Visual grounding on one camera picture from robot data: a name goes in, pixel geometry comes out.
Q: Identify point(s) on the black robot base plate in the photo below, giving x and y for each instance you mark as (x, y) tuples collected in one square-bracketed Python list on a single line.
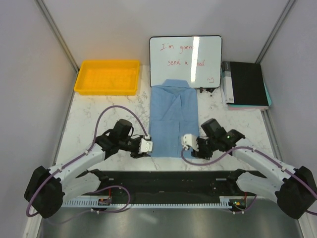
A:
[(157, 187)]

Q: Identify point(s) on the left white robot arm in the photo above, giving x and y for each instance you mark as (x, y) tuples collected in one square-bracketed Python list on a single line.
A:
[(48, 189)]

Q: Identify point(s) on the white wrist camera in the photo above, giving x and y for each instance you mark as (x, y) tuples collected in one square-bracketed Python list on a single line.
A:
[(189, 141), (146, 144)]

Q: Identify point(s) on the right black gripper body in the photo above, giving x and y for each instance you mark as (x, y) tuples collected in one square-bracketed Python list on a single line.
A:
[(206, 146)]

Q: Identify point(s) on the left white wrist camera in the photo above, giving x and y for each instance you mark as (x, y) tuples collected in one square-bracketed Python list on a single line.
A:
[(146, 144)]

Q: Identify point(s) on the blue long sleeve shirt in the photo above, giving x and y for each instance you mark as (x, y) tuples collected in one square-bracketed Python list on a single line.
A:
[(173, 113)]

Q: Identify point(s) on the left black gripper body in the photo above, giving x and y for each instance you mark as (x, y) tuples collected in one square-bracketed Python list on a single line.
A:
[(130, 145)]

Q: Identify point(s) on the small whiteboard with red writing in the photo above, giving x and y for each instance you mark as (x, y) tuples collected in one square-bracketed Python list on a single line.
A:
[(195, 59)]

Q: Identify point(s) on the yellow plastic tray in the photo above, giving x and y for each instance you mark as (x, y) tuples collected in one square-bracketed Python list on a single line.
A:
[(108, 78)]

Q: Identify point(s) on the white slotted cable duct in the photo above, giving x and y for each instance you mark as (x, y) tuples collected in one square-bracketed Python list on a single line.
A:
[(103, 202)]

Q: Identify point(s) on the black binder folder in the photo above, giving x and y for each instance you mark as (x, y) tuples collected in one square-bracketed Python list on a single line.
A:
[(242, 83)]

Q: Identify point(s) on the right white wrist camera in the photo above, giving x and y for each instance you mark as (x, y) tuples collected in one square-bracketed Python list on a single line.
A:
[(189, 141)]

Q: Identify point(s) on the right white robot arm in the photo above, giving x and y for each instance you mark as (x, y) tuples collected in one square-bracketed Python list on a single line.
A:
[(293, 189)]

